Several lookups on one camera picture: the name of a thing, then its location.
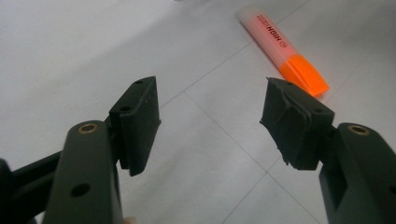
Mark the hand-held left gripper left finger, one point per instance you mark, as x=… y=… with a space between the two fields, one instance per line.
x=137 y=127

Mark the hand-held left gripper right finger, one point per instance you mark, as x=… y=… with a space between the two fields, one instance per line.
x=295 y=127

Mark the orange highlighter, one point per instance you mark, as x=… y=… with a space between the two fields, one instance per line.
x=286 y=53

